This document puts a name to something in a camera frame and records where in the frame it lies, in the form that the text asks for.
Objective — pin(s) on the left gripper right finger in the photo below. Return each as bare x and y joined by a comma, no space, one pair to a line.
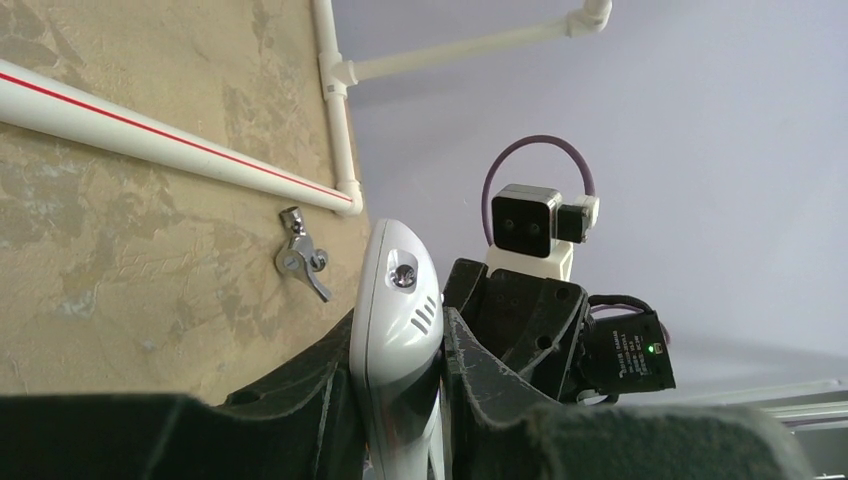
501,427

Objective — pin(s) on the white remote control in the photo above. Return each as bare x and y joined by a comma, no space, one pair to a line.
395,355

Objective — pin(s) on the aluminium rail frame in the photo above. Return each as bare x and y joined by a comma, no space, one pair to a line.
816,405

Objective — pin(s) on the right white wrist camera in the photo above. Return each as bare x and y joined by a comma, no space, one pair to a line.
535,232

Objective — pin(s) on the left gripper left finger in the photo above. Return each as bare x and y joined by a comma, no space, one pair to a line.
299,421

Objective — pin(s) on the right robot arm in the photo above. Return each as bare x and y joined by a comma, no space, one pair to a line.
622,349

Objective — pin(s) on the chrome metal faucet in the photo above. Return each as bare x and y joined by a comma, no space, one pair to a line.
299,258

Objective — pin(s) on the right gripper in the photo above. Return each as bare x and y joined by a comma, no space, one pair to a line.
531,324

